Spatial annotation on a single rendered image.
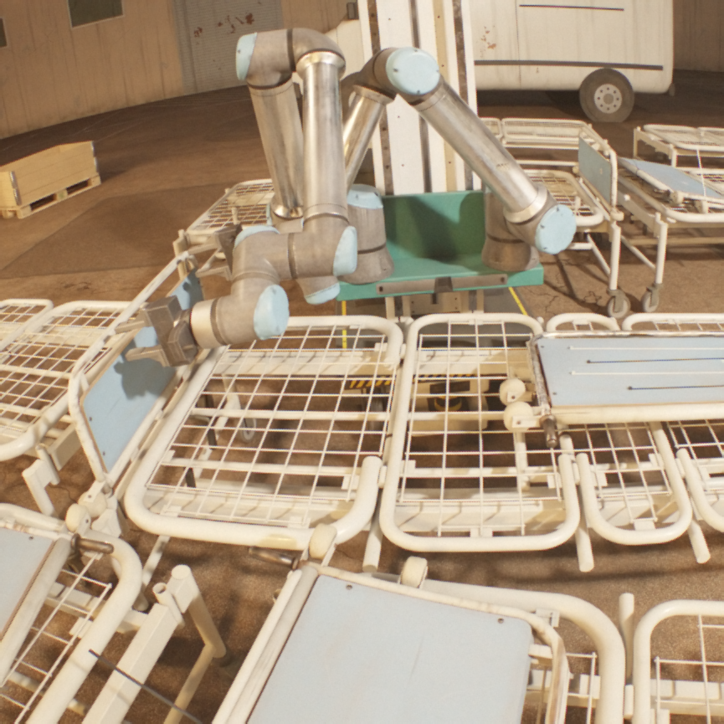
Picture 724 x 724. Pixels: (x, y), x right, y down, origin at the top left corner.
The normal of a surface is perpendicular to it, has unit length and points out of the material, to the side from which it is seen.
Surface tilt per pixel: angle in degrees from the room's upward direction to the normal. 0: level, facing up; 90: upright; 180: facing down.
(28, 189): 90
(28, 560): 5
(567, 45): 88
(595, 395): 5
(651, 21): 88
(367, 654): 7
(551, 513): 90
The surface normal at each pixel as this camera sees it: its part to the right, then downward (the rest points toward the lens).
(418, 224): 0.01, 0.48
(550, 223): 0.38, 0.47
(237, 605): -0.10, -0.87
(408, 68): 0.23, 0.36
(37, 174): 0.86, 0.18
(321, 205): -0.14, -0.30
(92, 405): 0.98, 0.00
